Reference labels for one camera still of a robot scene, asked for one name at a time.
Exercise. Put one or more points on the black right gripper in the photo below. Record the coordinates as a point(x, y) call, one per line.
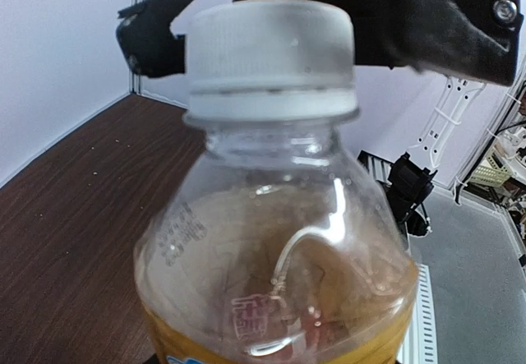
point(474, 39)

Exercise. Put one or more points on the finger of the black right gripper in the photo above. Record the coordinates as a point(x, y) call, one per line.
point(146, 40)

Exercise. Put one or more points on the white tea bottle cap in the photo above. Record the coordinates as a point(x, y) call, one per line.
point(270, 61)

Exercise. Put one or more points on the amber tea bottle red label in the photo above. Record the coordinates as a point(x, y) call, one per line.
point(278, 247)

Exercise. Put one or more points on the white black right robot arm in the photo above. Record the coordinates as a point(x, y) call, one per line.
point(452, 104)

